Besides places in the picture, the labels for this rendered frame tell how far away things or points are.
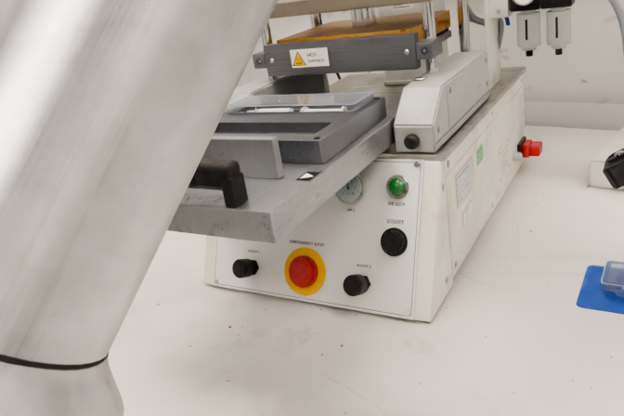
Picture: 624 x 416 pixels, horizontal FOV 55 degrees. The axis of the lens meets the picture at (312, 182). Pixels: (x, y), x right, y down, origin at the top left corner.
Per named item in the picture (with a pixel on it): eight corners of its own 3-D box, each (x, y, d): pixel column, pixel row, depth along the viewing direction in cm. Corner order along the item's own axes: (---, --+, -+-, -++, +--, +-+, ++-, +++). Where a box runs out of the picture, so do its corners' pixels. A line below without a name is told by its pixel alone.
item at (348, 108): (226, 123, 76) (222, 107, 76) (251, 111, 81) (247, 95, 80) (357, 123, 67) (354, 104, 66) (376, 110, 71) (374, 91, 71)
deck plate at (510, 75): (349, 78, 123) (348, 73, 122) (526, 71, 105) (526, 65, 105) (210, 153, 86) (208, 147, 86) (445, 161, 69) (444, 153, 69)
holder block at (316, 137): (253, 117, 83) (249, 99, 82) (387, 116, 72) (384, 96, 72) (172, 159, 70) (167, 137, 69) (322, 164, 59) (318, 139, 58)
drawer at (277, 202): (258, 139, 86) (248, 86, 83) (403, 142, 75) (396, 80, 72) (101, 229, 62) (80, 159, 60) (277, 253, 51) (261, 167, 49)
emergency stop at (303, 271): (292, 284, 79) (295, 253, 79) (319, 288, 76) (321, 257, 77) (286, 285, 77) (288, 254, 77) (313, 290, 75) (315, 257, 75)
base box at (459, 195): (360, 158, 128) (350, 78, 122) (546, 163, 109) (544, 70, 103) (202, 285, 86) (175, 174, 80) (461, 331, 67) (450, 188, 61)
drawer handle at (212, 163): (130, 190, 61) (119, 153, 60) (249, 200, 53) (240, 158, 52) (115, 198, 59) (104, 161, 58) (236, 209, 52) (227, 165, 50)
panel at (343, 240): (213, 285, 85) (222, 153, 85) (414, 319, 70) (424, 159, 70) (203, 286, 83) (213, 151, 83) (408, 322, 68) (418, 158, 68)
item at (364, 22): (333, 45, 102) (325, -13, 98) (461, 35, 91) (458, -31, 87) (279, 68, 88) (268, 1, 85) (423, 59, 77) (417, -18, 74)
